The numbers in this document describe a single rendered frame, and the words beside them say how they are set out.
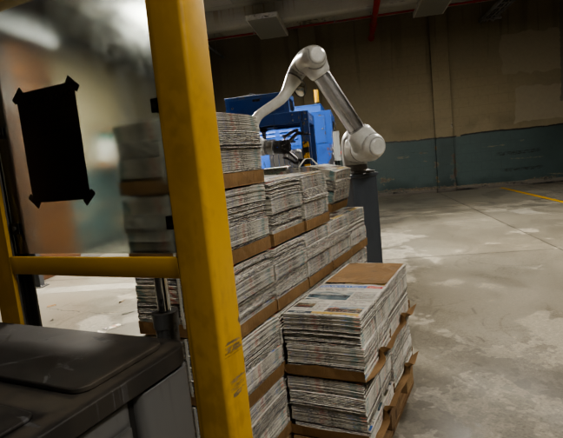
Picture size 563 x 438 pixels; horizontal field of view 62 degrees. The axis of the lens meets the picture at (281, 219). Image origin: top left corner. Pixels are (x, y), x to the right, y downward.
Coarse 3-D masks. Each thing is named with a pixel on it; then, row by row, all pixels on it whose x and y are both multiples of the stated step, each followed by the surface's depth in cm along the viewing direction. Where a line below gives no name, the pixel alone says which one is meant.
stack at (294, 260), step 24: (336, 216) 233; (360, 216) 261; (288, 240) 180; (312, 240) 196; (336, 240) 223; (360, 240) 258; (288, 264) 175; (312, 264) 196; (288, 288) 175; (312, 288) 196; (288, 408) 172
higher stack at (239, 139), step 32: (224, 128) 139; (256, 128) 157; (224, 160) 139; (256, 160) 156; (256, 192) 156; (256, 224) 154; (256, 256) 154; (256, 288) 153; (256, 352) 153; (192, 384) 151; (256, 384) 151; (256, 416) 151
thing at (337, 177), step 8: (312, 168) 251; (320, 168) 251; (328, 168) 255; (336, 168) 258; (344, 168) 263; (328, 176) 248; (336, 176) 249; (344, 176) 263; (328, 184) 249; (336, 184) 249; (344, 184) 263; (328, 192) 250; (336, 192) 252; (344, 192) 265; (328, 200) 251; (336, 200) 253
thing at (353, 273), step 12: (348, 264) 228; (360, 264) 226; (372, 264) 224; (384, 264) 221; (396, 264) 219; (336, 276) 208; (348, 276) 206; (360, 276) 204; (372, 276) 202; (384, 276) 200
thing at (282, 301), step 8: (352, 248) 244; (360, 248) 256; (344, 256) 232; (328, 264) 212; (336, 264) 222; (320, 272) 202; (328, 272) 212; (312, 280) 194; (296, 288) 181; (304, 288) 188; (288, 296) 174; (296, 296) 181; (280, 304) 168
